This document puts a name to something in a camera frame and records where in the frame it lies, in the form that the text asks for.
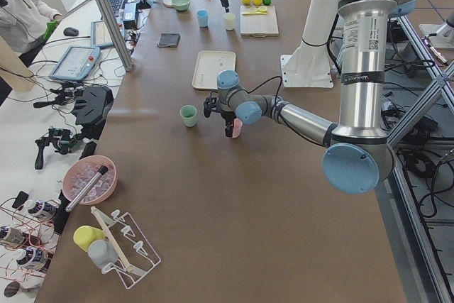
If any pale yellow cup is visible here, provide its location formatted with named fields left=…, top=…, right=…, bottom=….
left=223, top=12, right=236, bottom=31

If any pink cup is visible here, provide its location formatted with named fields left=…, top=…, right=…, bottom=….
left=232, top=118, right=243, bottom=138

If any blue cup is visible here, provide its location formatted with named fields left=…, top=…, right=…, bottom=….
left=196, top=10, right=209, bottom=28

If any green cup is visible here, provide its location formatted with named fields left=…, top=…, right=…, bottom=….
left=179, top=105, right=197, bottom=128

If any cream plastic tray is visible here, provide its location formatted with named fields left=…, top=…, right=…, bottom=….
left=192, top=50, right=236, bottom=90

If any yellow plastic knife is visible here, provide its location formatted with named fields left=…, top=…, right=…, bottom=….
left=241, top=11, right=268, bottom=16

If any wooden cutting board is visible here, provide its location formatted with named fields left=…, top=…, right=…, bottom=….
left=240, top=5, right=279, bottom=37

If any green bowl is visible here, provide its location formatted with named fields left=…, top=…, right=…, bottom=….
left=172, top=0, right=191, bottom=11

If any dark grey folded cloth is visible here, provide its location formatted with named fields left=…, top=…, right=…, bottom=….
left=157, top=33, right=180, bottom=48

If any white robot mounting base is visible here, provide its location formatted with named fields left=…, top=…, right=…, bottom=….
left=281, top=0, right=338, bottom=88

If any metal tube black tip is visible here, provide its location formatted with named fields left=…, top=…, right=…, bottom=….
left=65, top=165, right=109, bottom=213

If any pink bowl with ice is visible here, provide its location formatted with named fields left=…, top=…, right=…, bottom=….
left=62, top=155, right=118, bottom=206

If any blue teach pendant tablet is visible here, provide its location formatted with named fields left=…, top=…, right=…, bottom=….
left=49, top=45, right=100, bottom=81

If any computer mouse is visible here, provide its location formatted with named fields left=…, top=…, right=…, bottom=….
left=63, top=27, right=79, bottom=37

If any wooden stick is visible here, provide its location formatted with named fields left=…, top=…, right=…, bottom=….
left=91, top=206, right=133, bottom=272

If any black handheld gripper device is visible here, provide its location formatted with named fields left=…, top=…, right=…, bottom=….
left=34, top=127, right=80, bottom=170

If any grey cup on rack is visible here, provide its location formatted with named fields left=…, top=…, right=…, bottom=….
left=87, top=240, right=118, bottom=268

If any yellow cup on rack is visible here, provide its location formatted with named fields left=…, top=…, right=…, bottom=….
left=73, top=225, right=105, bottom=252

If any person in white shirt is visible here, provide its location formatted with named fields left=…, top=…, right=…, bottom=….
left=1, top=0, right=62, bottom=66

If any aluminium frame post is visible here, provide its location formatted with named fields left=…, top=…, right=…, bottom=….
left=95, top=0, right=133, bottom=72

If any white wire cup rack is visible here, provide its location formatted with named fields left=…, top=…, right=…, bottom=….
left=99, top=209, right=162, bottom=290

